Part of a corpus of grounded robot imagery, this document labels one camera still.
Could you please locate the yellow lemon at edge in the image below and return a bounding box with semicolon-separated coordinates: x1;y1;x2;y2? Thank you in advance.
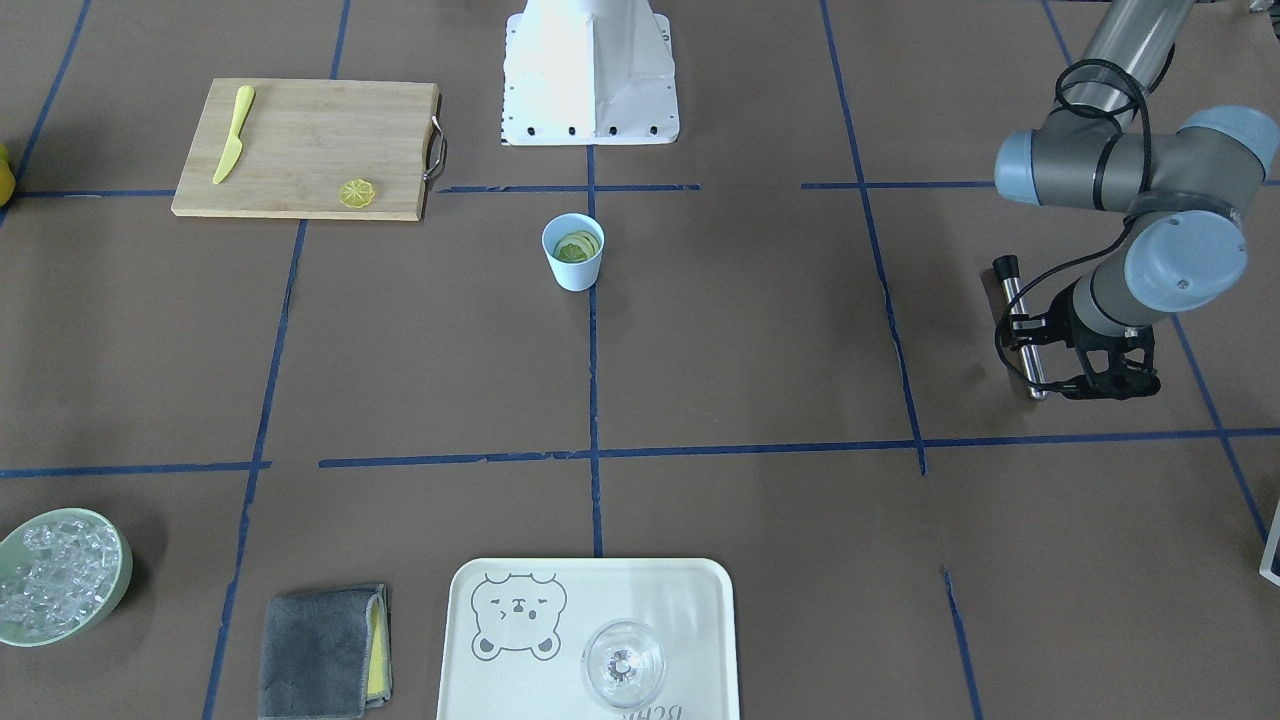
0;143;17;208

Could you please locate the clear glass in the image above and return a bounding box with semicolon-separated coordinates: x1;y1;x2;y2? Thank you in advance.
580;619;667;711

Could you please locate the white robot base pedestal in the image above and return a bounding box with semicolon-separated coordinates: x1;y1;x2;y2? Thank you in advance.
500;1;681;147

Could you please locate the yellow lemon slice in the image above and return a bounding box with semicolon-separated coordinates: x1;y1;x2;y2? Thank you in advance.
553;231;602;264

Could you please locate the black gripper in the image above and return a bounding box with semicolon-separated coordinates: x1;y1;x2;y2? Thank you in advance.
1007;290;1161;400

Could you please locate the wooden cutting board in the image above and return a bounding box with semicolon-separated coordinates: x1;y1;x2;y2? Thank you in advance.
172;78;445;222

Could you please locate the cream bear tray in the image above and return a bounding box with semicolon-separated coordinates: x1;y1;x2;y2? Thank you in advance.
436;559;741;719

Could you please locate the green bowl of ice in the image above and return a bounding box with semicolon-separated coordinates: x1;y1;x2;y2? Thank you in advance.
1;509;133;648

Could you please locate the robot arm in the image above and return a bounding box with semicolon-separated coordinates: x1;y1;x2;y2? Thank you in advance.
993;1;1277;400

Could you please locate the yellow plastic knife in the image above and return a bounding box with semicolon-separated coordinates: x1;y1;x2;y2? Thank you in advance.
211;85;256;184

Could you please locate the grey folded cloth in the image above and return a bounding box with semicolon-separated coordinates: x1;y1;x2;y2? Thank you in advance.
259;583;393;719

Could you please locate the light blue cup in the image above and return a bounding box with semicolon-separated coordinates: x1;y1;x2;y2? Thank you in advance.
541;213;605;292

